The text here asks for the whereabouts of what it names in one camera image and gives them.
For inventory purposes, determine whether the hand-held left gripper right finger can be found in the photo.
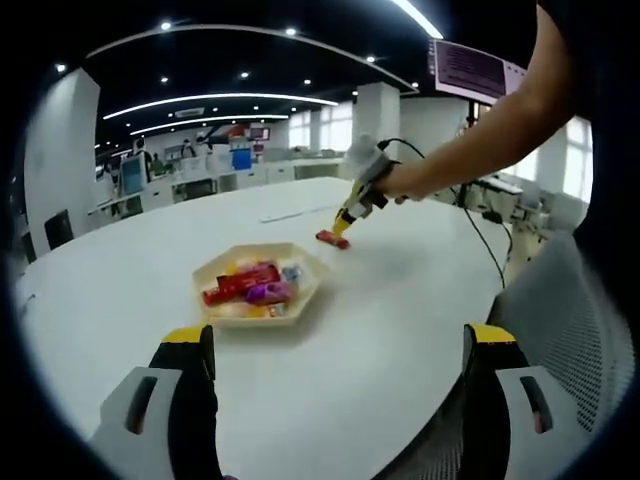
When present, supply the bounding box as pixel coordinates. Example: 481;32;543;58
462;322;596;480

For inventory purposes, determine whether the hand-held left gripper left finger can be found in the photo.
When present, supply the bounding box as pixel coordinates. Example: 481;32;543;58
91;323;224;480

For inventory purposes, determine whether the long red food bar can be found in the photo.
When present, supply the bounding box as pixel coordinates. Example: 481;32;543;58
202;264;280;306
314;229;352;250

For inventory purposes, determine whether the beige hexagonal container tray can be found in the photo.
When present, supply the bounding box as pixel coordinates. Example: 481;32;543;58
192;242;332;329

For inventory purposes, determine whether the purple food snack packet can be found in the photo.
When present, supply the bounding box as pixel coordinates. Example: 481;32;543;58
246;281;294;305

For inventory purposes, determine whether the person's right hand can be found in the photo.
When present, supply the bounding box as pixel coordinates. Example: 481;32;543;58
377;160;431;205

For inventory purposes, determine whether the white square pillar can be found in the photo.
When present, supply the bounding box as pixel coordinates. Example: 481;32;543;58
23;68;100;251
352;82;401;151

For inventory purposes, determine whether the row of white cabinets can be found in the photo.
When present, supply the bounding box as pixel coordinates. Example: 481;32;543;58
89;149;361;216

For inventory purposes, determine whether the grey mesh office chair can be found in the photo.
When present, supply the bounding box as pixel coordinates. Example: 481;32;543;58
379;232;634;480

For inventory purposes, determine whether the hanging monitor screen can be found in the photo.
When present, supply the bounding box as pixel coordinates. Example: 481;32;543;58
428;38;527;104

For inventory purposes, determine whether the white laptop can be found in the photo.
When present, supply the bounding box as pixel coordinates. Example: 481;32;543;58
477;177;521;201

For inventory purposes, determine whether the blue screen kiosk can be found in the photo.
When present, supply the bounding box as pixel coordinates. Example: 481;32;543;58
121;152;149;196

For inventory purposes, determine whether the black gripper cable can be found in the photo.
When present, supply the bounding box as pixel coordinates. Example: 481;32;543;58
377;138;514;290

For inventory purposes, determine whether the red white wall banner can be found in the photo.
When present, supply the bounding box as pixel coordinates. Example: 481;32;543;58
204;124;274;144

